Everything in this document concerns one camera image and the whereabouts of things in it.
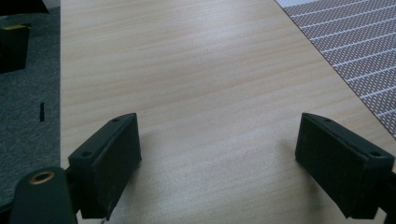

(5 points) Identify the black stand base yellow tape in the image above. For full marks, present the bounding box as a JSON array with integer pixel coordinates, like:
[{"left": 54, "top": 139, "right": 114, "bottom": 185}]
[{"left": 0, "top": 22, "right": 32, "bottom": 75}]

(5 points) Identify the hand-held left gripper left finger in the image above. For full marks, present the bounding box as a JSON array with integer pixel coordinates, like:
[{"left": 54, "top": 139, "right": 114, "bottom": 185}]
[{"left": 67, "top": 112, "right": 143, "bottom": 221}]

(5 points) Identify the grey striped placemat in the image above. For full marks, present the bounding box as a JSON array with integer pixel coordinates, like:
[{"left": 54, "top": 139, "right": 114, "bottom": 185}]
[{"left": 275, "top": 0, "right": 396, "bottom": 139}]

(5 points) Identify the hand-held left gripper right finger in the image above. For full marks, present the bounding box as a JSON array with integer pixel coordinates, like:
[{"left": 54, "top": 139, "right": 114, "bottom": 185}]
[{"left": 294, "top": 112, "right": 396, "bottom": 219}]

